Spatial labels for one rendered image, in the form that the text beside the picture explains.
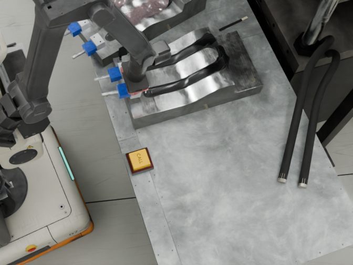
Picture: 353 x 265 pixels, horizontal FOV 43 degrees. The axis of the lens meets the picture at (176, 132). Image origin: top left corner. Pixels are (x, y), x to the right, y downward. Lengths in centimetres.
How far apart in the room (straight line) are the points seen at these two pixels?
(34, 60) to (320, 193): 106
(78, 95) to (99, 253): 90
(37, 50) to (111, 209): 147
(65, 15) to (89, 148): 164
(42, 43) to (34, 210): 126
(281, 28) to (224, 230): 89
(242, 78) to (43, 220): 108
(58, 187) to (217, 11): 106
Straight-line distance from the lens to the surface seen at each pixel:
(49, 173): 217
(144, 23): 176
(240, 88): 167
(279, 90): 177
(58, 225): 209
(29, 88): 113
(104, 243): 233
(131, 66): 135
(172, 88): 162
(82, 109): 260
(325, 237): 161
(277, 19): 199
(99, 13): 93
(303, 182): 161
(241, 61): 174
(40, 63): 104
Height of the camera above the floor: 228
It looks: 65 degrees down
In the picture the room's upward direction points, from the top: 7 degrees clockwise
